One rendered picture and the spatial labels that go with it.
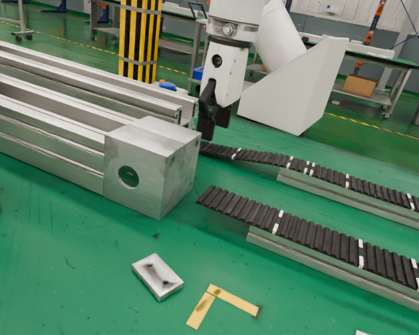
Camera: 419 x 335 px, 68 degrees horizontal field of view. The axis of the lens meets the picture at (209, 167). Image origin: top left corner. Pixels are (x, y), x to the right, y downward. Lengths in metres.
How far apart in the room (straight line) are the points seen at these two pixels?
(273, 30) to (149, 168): 0.63
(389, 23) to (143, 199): 7.73
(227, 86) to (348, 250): 0.30
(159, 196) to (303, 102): 0.51
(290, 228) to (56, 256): 0.27
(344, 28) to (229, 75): 7.50
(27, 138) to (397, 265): 0.51
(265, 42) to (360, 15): 7.10
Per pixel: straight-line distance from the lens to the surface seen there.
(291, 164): 0.57
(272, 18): 0.93
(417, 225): 0.60
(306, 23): 8.07
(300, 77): 0.81
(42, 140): 0.49
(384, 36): 7.98
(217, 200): 0.41
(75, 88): 0.71
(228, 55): 0.52
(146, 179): 0.39
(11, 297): 0.35
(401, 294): 0.43
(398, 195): 0.60
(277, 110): 0.83
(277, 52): 0.91
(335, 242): 0.41
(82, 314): 0.32
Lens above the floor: 1.04
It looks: 28 degrees down
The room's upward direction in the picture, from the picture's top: 11 degrees clockwise
